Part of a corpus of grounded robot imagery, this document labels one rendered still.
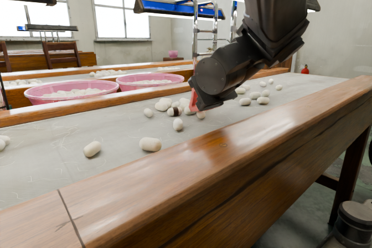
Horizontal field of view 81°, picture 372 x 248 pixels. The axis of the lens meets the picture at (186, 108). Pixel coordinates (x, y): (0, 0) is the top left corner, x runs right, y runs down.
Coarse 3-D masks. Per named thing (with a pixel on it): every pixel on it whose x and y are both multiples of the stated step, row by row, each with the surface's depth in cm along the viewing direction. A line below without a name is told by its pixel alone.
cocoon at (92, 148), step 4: (88, 144) 34; (92, 144) 34; (96, 144) 34; (100, 144) 35; (84, 148) 33; (88, 148) 33; (92, 148) 33; (96, 148) 34; (100, 148) 35; (84, 152) 33; (88, 152) 33; (92, 152) 33; (96, 152) 34; (88, 156) 33
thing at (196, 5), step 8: (176, 0) 117; (184, 0) 112; (192, 0) 107; (216, 8) 116; (216, 16) 118; (216, 24) 119; (200, 32) 114; (208, 32) 117; (216, 32) 120; (216, 40) 122
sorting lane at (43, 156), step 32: (288, 96) 70; (0, 128) 44; (32, 128) 44; (64, 128) 44; (96, 128) 44; (128, 128) 44; (160, 128) 44; (192, 128) 44; (0, 160) 33; (32, 160) 33; (64, 160) 33; (96, 160) 33; (128, 160) 33; (0, 192) 26; (32, 192) 26
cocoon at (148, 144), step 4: (140, 140) 35; (144, 140) 35; (148, 140) 35; (152, 140) 35; (156, 140) 35; (140, 144) 35; (144, 144) 34; (148, 144) 34; (152, 144) 34; (156, 144) 34; (160, 144) 35; (144, 148) 35; (148, 148) 34; (152, 148) 34; (156, 148) 34; (160, 148) 35
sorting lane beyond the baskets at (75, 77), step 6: (168, 66) 150; (174, 66) 150; (180, 66) 150; (186, 66) 150; (192, 66) 150; (132, 72) 124; (138, 72) 124; (144, 72) 124; (42, 78) 104; (48, 78) 104; (54, 78) 104; (60, 78) 104; (66, 78) 104; (72, 78) 104; (78, 78) 104; (84, 78) 104; (18, 84) 89
